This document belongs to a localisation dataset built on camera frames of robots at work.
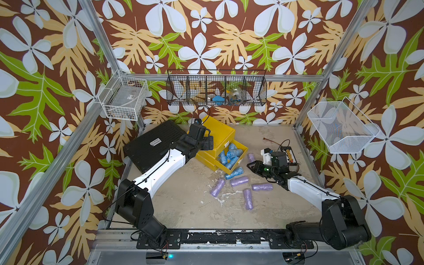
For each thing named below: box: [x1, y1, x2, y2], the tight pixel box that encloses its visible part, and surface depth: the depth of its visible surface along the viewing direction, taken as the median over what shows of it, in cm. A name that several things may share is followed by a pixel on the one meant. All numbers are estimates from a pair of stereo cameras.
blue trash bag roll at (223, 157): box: [219, 150, 228, 166], surface depth 93 cm
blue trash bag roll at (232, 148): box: [228, 142, 238, 153], surface depth 98 cm
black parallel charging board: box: [280, 146, 298, 166], surface depth 104 cm
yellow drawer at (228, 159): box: [214, 139, 249, 176], surface depth 92 cm
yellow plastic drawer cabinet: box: [195, 115, 248, 176], surface depth 90 cm
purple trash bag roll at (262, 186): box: [251, 183, 274, 192], surface depth 90 cm
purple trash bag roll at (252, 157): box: [247, 152, 257, 163], surface depth 103 cm
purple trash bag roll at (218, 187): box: [210, 178, 226, 198], surface depth 90 cm
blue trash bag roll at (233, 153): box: [228, 148, 244, 159], surface depth 90 cm
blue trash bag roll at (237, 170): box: [225, 166, 245, 180], surface depth 95 cm
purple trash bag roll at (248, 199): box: [244, 188, 254, 211], surface depth 86 cm
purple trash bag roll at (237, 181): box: [230, 176, 249, 187], surface depth 92 cm
